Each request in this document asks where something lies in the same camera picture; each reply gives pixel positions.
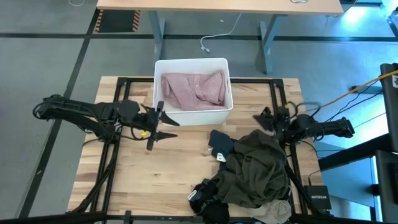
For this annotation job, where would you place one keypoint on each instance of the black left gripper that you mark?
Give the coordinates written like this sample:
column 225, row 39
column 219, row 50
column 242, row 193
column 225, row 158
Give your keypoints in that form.
column 150, row 119

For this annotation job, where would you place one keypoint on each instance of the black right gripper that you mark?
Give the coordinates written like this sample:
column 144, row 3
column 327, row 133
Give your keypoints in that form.
column 282, row 123

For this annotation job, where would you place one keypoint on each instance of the black garment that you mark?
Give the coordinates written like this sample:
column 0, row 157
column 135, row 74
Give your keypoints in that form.
column 211, row 202

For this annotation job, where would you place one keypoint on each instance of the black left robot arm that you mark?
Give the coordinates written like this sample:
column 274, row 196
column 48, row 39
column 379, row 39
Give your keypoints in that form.
column 77, row 109

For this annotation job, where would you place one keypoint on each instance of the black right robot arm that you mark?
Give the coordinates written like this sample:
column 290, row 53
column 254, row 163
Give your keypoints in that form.
column 329, row 127

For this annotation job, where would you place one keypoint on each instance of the white plastic bin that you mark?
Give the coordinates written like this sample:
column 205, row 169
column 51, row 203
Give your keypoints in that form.
column 192, row 119

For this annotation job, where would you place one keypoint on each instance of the pink shirt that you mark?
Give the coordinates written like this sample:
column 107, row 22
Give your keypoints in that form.
column 192, row 90

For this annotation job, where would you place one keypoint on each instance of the olive green garment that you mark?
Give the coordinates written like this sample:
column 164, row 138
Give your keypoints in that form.
column 255, row 168

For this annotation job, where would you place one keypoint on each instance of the navy blue garment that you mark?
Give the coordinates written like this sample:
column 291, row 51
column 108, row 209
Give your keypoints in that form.
column 220, row 143

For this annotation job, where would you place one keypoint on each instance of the black metal beam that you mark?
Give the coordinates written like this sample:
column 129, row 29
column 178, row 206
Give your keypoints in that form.
column 351, row 154

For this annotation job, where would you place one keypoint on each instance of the beige garment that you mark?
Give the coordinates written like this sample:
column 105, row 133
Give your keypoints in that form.
column 273, row 213

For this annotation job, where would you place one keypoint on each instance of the black hazard-striped floor mat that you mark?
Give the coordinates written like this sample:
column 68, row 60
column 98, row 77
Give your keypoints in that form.
column 116, row 21

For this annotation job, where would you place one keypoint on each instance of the light wooden desk top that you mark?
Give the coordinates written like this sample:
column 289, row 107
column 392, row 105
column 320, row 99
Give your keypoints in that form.
column 217, row 5

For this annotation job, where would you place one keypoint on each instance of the black equipment cabinet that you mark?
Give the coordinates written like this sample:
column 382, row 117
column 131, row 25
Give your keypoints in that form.
column 390, row 109

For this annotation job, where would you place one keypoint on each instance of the black metal table frame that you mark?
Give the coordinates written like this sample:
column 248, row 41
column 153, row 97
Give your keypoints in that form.
column 258, row 80

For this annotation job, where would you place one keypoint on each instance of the black Netgear network switch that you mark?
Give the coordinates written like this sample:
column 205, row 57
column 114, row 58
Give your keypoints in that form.
column 318, row 197

